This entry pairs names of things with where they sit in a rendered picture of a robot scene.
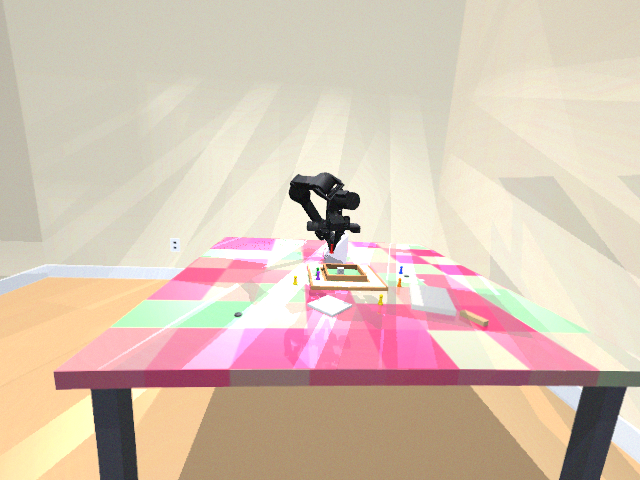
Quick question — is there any beige rectangular bar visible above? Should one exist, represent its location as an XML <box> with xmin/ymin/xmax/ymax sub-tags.
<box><xmin>459</xmin><ymin>309</ymin><xmax>489</xmax><ymax>327</ymax></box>

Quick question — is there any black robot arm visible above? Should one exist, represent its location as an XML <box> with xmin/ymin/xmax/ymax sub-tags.
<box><xmin>288</xmin><ymin>172</ymin><xmax>360</xmax><ymax>244</ymax></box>

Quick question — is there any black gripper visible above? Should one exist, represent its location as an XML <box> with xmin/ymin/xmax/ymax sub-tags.
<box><xmin>307</xmin><ymin>207</ymin><xmax>361</xmax><ymax>251</ymax></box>

